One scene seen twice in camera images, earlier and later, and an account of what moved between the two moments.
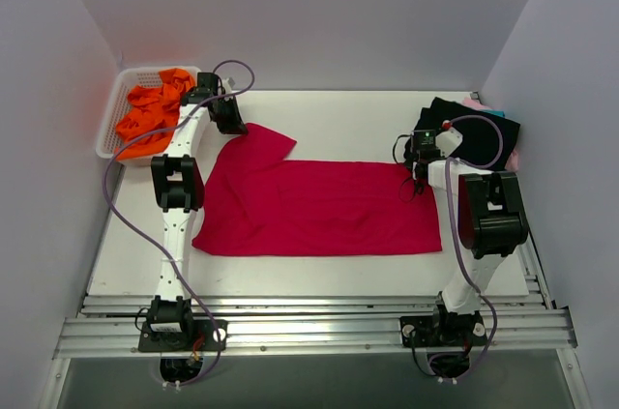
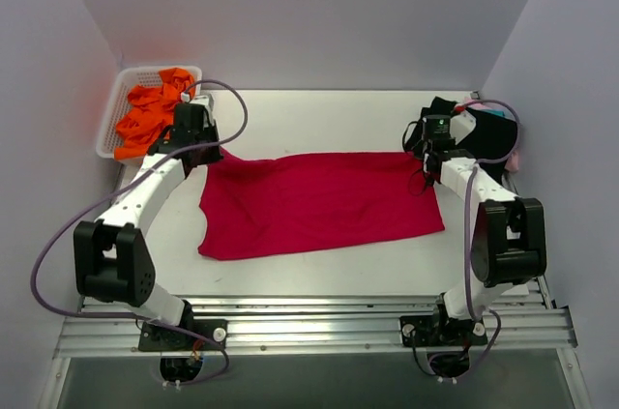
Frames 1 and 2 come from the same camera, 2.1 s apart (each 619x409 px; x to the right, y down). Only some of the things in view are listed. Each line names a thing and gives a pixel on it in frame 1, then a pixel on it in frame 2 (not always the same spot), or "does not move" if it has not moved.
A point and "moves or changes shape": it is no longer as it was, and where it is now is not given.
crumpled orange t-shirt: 152,109 does not move
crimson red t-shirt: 257,202 moves or changes shape
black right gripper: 416,172 to 418,149
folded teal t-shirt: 500,113 does not move
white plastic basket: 118,104 does not move
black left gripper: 224,112 to 205,152
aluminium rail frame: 321,326 does not move
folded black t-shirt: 488,138 does not move
